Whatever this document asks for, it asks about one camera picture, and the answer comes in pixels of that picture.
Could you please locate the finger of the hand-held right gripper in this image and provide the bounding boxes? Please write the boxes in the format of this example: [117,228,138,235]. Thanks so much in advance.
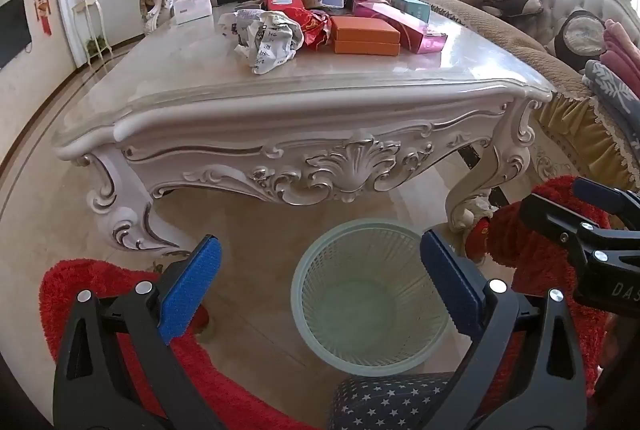
[573,176,640,232]
[520,192,640,262]

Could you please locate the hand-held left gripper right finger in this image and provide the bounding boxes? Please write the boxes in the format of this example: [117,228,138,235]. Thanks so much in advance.
[419,228,590,430]

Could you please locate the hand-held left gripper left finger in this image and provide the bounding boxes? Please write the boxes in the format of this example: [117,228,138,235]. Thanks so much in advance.
[52,234,231,430]

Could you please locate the pale green mesh waste basket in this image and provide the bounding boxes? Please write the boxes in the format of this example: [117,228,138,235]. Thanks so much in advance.
[291,218,451,368]

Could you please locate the teal box with brown print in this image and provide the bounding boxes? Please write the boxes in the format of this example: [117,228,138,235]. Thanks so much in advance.
[389,0,432,24]

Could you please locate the grey leaf-pattern blanket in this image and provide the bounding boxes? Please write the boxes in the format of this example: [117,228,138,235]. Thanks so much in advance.
[582,60,640,116]

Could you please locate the red fluffy rug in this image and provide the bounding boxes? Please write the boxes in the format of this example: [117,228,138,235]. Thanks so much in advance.
[39,175,613,430]

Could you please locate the navy star-print cloth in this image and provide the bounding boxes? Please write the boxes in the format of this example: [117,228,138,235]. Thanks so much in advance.
[327,372,456,430]

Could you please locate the folded pink cloth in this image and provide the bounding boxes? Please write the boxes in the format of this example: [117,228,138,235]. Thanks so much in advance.
[602,19,640,76]

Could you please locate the ornate white coffee table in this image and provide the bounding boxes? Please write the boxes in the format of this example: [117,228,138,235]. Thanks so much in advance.
[54,0,555,258]

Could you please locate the beige fringed sofa cover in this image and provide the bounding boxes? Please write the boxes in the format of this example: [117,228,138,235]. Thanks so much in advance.
[415,0,640,181]

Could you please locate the glossy magenta box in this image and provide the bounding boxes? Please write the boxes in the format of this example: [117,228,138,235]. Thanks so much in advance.
[352,2,447,55]

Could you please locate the orange flat box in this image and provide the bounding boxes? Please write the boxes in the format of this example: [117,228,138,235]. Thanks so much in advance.
[330,16,402,45]
[332,40,402,57]

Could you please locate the crumpled newspaper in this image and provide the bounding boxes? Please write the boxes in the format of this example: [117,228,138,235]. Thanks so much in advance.
[217,8,305,76]

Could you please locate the white tissue box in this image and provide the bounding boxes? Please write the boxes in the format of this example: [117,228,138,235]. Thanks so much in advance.
[173,0,212,23]

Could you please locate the crumpled red wrapper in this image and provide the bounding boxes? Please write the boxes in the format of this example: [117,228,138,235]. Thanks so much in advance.
[287,7,333,53]

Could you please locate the white side table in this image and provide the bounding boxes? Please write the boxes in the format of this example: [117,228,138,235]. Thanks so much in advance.
[71,0,112,61]

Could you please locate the black television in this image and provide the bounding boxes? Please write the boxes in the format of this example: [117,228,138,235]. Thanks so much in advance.
[0,0,33,71]

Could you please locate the red hanging knot ornament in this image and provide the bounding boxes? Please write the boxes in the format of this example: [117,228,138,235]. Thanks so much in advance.
[32,0,53,36]

